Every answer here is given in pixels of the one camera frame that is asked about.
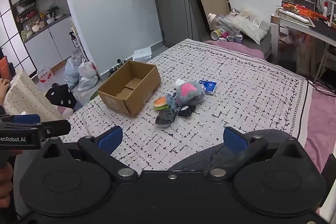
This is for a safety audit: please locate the bottled water pack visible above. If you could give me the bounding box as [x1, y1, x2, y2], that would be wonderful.
[36, 66, 54, 83]

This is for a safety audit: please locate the row of kitchenware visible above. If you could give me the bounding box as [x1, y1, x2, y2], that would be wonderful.
[16, 4, 72, 41]

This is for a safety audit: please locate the white desk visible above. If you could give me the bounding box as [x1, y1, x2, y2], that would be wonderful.
[270, 0, 336, 83]

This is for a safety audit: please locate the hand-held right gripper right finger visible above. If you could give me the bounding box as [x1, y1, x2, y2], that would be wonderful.
[204, 126, 301, 179]

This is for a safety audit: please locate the grey plastic bag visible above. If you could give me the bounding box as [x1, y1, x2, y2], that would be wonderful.
[64, 55, 81, 90]

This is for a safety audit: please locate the black-framed glass sliding door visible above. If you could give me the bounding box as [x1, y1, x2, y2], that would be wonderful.
[0, 0, 38, 78]

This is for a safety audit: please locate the clear plastic bottle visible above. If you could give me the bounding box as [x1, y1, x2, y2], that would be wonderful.
[208, 12, 240, 36]

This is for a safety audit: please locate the black item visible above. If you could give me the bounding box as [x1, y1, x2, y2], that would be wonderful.
[155, 108, 176, 128]

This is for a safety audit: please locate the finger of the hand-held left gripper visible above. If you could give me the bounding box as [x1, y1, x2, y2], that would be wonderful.
[37, 119, 71, 139]
[12, 114, 41, 125]

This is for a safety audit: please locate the blue denim pouch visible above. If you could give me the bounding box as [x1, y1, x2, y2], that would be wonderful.
[166, 93, 177, 109]

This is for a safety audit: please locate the grey plush toy pink paw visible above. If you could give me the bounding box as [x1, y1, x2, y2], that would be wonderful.
[174, 80, 206, 107]

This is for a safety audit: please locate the black polka-dot cushion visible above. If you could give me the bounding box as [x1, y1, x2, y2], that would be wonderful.
[45, 83, 78, 109]

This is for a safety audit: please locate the brown cardboard box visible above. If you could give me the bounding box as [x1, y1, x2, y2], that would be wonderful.
[97, 60, 161, 119]

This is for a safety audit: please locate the cream dotted cushion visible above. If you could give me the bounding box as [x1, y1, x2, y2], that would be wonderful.
[3, 69, 61, 123]

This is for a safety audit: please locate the pink bed sheet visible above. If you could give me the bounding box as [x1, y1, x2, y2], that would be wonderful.
[203, 39, 336, 173]

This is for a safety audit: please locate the white plastic bag pile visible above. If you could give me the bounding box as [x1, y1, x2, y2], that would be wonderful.
[231, 7, 271, 45]

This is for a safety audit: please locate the person's left hand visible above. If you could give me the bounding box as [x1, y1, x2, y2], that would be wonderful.
[0, 150, 24, 201]

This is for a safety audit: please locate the white plastic bag red print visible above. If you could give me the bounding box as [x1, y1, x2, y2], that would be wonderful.
[78, 59, 99, 92]

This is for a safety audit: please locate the person's grey trouser leg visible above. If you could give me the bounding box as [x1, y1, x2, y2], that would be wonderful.
[168, 129, 298, 172]

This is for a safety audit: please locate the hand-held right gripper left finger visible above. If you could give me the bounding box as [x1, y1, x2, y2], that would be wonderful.
[40, 126, 138, 179]

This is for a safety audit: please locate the burger plush toy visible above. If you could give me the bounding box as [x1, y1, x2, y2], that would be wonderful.
[153, 97, 171, 111]

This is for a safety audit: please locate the blue printed tissue packet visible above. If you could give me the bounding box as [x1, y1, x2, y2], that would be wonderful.
[198, 79, 218, 95]

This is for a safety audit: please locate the white box on floor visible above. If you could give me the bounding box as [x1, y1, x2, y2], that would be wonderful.
[132, 47, 153, 62]

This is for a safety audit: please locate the black square patch pouch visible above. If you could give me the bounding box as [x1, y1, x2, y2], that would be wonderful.
[178, 105, 197, 117]

